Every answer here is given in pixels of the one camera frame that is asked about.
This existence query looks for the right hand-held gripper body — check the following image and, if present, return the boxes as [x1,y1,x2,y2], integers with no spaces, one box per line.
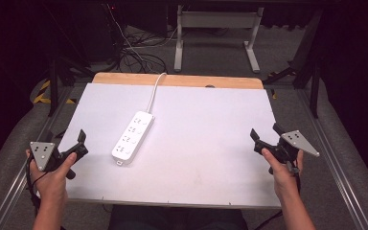
[253,129,321,175]

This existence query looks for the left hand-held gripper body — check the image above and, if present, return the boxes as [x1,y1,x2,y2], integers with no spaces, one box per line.
[29,141,89,180]

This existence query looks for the white power strip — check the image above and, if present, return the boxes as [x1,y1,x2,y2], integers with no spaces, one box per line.
[111,110,156,167]

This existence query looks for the person's left hand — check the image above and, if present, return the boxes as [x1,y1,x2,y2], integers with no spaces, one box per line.
[25,149,78,207]

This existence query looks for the person's right hand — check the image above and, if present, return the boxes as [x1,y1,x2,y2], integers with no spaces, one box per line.
[261,148,305,203]

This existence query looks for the yellow black hazard tape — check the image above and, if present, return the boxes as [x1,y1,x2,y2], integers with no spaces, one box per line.
[33,80,77,105]

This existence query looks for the black tripod stand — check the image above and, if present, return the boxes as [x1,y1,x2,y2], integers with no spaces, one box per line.
[47,56,94,118]

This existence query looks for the white board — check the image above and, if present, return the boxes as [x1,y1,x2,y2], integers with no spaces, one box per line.
[57,82,283,210]

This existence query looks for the black metal stand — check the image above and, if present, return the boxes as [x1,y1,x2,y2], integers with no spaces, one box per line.
[263,9,323,120]

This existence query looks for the person's legs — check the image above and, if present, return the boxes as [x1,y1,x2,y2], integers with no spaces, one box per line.
[107,204,249,230]

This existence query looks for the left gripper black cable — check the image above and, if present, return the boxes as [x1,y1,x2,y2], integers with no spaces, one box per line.
[26,155,51,217]

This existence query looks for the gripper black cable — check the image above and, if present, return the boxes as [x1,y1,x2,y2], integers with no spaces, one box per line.
[254,161,302,230]
[26,155,51,217]

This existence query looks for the aluminium rail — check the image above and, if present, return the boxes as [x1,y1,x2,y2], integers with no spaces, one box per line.
[0,85,75,230]
[295,87,368,230]

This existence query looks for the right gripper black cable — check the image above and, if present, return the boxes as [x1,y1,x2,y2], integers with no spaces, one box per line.
[254,161,302,230]

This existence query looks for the white power strip cable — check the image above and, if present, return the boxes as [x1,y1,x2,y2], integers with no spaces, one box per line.
[146,72,168,114]

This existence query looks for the black cable bundle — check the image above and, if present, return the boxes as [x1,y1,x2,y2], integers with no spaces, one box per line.
[116,27,169,75]

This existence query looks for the thin white cable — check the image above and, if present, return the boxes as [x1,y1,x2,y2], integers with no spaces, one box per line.
[105,3,180,74]

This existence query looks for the white metal stand frame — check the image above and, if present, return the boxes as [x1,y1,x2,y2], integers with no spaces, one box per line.
[173,4,265,74]

